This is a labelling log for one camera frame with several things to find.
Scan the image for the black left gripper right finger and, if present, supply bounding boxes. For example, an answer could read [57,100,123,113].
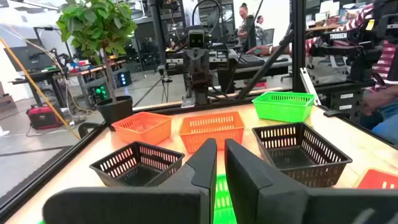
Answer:
[224,139,398,224]

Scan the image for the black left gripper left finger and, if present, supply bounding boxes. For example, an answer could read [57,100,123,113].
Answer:
[42,138,218,224]

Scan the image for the black plastic basket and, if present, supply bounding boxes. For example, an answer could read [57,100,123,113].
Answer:
[89,141,185,188]
[251,121,353,189]

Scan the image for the green plastic basket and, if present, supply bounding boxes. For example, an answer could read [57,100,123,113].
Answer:
[213,174,238,224]
[251,90,316,124]

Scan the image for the orange plastic basket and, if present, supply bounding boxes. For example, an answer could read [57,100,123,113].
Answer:
[111,111,173,146]
[356,168,398,190]
[178,111,246,154]

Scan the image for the black tripod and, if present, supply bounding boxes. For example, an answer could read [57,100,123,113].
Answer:
[132,64,174,107]

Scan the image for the black building column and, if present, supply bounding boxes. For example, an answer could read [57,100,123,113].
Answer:
[148,0,168,67]

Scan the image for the black keyboard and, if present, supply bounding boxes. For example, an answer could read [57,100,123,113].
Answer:
[237,54,266,68]

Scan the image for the person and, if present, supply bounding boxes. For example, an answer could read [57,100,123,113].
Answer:
[254,14,266,46]
[237,2,253,47]
[304,2,398,146]

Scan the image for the person's hand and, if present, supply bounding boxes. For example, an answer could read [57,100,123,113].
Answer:
[361,88,391,116]
[245,44,274,57]

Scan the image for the computer tower blue lights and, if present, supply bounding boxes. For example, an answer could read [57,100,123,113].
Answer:
[114,70,133,88]

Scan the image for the computer tower green lights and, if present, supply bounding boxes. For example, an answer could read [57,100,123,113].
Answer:
[89,82,110,104]

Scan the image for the wooden desk black legs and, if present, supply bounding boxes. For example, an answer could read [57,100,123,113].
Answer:
[8,60,127,108]

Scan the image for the green leafy small tree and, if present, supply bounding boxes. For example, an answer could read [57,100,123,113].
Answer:
[55,0,138,103]

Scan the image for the black controller box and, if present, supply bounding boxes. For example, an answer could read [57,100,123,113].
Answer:
[322,88,365,118]

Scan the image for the red black equipment case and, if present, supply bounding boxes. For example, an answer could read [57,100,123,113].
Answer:
[25,105,63,131]

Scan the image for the dark computer monitor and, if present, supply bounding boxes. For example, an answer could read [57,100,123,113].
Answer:
[3,38,55,73]

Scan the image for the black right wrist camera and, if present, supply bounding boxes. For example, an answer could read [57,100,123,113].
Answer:
[185,25,207,49]

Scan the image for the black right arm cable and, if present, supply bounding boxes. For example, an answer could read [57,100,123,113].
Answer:
[191,0,222,35]

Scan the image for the black aluminium rig frame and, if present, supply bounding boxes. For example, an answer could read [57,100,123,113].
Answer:
[0,0,398,220]

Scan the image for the white metal bracket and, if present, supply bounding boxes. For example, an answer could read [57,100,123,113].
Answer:
[299,67,322,107]

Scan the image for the yellow strap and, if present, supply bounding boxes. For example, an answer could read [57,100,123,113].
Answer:
[0,37,82,141]

